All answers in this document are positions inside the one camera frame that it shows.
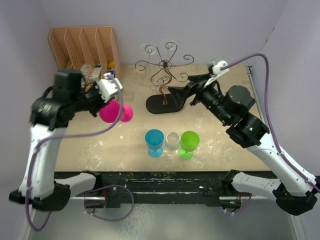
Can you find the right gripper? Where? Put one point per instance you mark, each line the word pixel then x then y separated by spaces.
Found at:
pixel 181 94

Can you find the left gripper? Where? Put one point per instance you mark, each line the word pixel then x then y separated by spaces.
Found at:
pixel 94 87

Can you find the pink plastic wine glass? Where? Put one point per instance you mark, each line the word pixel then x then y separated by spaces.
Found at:
pixel 110 112

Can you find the clear short wine glass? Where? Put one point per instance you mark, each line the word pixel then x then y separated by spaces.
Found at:
pixel 170 46

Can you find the clear tall flute glass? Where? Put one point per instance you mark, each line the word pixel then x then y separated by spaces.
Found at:
pixel 148 49

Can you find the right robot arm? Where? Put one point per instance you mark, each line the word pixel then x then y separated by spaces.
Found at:
pixel 290 191

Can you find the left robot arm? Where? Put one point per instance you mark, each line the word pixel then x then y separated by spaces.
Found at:
pixel 49 118

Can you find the metal wine glass rack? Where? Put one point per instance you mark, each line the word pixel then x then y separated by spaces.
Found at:
pixel 163 102

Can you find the green plastic wine glass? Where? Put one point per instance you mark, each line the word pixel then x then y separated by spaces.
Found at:
pixel 189 141

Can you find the clear front wine glass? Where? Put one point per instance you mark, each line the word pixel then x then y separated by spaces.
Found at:
pixel 172 144

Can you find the blue plastic wine glass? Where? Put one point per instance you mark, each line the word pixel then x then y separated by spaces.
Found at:
pixel 154 140

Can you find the white medicine box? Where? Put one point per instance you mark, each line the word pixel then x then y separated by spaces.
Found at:
pixel 95 74

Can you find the white blister pack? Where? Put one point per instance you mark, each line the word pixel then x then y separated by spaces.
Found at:
pixel 84 69

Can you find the blue white box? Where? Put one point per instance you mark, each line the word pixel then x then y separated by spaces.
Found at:
pixel 112 72

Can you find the yellow small object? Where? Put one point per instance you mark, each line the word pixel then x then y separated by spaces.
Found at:
pixel 111 64

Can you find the peach plastic file organizer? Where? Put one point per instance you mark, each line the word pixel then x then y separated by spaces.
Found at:
pixel 96 45

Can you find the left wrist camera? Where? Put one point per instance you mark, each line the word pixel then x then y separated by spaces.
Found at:
pixel 109 87

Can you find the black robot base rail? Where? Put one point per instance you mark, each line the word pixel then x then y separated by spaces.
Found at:
pixel 208 188

